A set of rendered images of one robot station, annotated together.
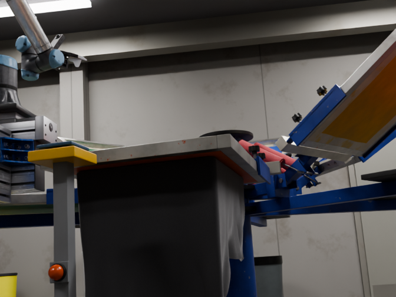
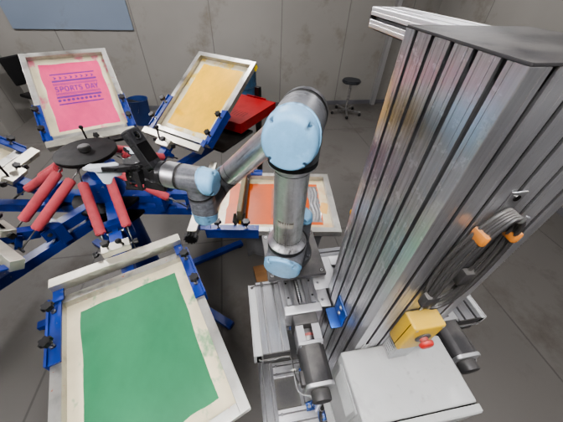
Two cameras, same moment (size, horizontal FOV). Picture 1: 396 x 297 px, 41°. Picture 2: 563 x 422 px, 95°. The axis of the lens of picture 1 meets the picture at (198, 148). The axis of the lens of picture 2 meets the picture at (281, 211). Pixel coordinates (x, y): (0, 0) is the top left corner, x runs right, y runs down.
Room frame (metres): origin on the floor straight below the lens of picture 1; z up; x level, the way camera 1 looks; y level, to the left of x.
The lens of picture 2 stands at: (2.19, 1.35, 2.09)
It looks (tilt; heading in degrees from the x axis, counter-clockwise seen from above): 43 degrees down; 253
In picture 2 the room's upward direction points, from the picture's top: 3 degrees clockwise
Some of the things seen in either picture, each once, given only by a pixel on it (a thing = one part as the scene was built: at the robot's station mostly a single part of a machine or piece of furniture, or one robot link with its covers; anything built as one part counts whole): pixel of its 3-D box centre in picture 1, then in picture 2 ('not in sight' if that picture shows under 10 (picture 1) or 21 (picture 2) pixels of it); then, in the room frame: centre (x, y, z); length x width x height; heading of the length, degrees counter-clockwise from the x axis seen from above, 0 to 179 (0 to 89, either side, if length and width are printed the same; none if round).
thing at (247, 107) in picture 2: not in sight; (240, 111); (1.90, -1.18, 1.06); 0.61 x 0.46 x 0.12; 46
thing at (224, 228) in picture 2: not in sight; (233, 230); (2.17, 0.31, 0.98); 0.30 x 0.05 x 0.07; 166
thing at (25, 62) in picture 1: (32, 66); (206, 203); (2.25, 0.72, 1.56); 0.11 x 0.08 x 0.11; 61
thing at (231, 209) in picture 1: (230, 232); not in sight; (1.76, -0.09, 0.74); 0.46 x 0.04 x 0.42; 166
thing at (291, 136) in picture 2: not in sight; (289, 204); (2.02, 0.86, 1.63); 0.15 x 0.12 x 0.55; 61
